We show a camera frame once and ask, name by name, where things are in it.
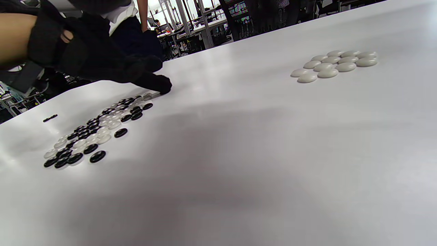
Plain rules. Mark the sorted white go stones group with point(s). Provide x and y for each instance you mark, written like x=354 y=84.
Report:
x=327 y=66

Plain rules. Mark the person's left forearm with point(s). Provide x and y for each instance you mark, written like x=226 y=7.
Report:
x=15 y=37

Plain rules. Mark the mixed black white go stones pile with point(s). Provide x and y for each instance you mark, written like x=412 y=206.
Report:
x=95 y=131

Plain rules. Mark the sorted black go stones group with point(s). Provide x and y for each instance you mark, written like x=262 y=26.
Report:
x=50 y=118

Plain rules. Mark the black mesh office chair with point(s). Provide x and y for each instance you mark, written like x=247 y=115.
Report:
x=266 y=17

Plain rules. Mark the person's left hand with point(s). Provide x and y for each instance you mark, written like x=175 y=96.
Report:
x=92 y=51

